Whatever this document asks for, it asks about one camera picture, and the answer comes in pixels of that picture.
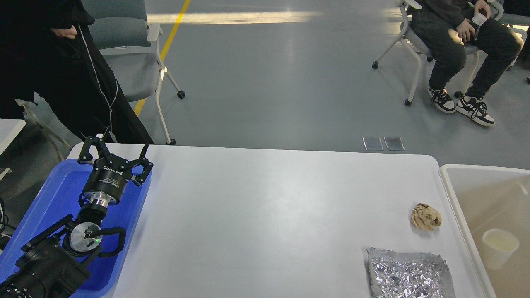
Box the right metal floor plate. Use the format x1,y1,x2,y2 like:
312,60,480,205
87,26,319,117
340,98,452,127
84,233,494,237
384,136,405,151

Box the grey office chair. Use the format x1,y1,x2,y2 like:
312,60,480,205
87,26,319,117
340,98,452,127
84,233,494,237
82,0,186,145
371,0,528,107

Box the grey office chair left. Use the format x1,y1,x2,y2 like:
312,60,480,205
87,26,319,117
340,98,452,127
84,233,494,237
82,0,186,145

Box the white side table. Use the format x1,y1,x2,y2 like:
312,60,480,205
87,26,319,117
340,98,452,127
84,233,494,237
0,118,26,155

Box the white chair at left edge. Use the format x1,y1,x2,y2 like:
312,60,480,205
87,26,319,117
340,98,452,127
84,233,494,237
15,99,72,162

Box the crumpled brown paper ball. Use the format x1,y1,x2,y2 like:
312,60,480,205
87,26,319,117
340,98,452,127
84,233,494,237
410,203,442,231

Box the seated person black trousers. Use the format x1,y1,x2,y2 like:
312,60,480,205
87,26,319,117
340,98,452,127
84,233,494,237
407,0,524,127

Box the beige plastic bin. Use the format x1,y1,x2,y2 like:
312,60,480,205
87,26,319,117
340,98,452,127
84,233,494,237
440,164,530,298

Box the metal floor plate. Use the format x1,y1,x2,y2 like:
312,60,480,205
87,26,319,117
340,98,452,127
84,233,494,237
363,137,384,151
384,136,405,151

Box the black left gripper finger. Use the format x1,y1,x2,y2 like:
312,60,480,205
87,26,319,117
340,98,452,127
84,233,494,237
77,127,112,166
121,144,153,186

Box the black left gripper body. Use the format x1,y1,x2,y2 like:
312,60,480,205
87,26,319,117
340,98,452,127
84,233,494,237
81,155,133,205

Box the blue plastic tray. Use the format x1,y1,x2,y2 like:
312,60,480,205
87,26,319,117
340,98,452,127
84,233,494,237
0,159,151,298

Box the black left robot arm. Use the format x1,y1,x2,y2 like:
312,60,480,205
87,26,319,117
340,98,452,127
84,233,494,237
1,137,153,298

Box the left metal floor plate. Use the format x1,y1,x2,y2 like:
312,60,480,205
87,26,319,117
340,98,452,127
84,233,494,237
363,137,384,151

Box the grey office chair right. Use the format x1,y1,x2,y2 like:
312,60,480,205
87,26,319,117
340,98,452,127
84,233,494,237
371,0,528,107

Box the white paper cup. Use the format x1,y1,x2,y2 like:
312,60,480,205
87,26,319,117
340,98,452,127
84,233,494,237
479,228,520,270

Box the walking person in black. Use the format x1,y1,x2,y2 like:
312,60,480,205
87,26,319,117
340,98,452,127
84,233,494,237
0,0,154,144

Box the crumpled aluminium foil sheet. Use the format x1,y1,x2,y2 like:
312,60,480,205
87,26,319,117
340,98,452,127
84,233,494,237
366,247,456,298

